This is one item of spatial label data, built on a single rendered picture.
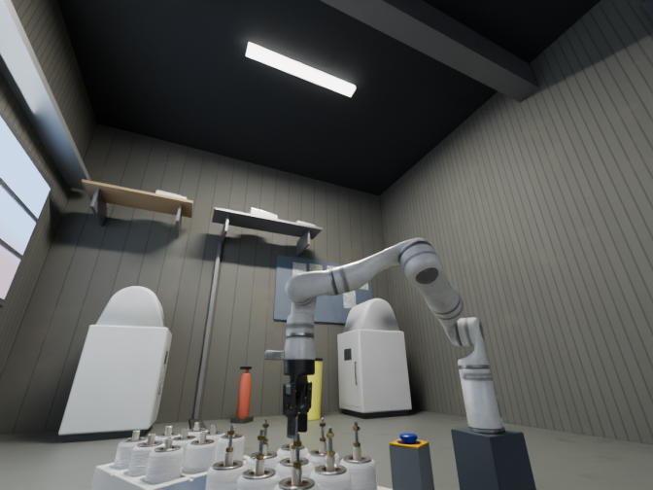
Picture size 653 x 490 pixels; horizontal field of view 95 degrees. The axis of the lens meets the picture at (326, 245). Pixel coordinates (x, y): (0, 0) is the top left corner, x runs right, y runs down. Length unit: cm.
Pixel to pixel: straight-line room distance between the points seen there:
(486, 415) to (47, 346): 385
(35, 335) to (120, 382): 125
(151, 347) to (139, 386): 31
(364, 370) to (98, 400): 247
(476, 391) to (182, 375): 332
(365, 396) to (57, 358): 314
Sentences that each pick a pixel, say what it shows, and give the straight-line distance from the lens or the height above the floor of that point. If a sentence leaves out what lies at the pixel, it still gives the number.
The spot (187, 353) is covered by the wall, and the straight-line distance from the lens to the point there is 396.
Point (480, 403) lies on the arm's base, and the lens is 110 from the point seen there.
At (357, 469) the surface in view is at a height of 24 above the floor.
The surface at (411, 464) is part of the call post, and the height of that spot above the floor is 28.
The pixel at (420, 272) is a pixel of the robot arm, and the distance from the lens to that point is 75.
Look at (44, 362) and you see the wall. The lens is 413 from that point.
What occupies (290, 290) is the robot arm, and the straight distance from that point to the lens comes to 75.
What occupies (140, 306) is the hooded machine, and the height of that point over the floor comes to 104.
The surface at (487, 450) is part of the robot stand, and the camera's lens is 107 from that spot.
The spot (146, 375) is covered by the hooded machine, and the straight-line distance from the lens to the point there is 319.
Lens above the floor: 46
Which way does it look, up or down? 23 degrees up
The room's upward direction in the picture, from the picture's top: 1 degrees counter-clockwise
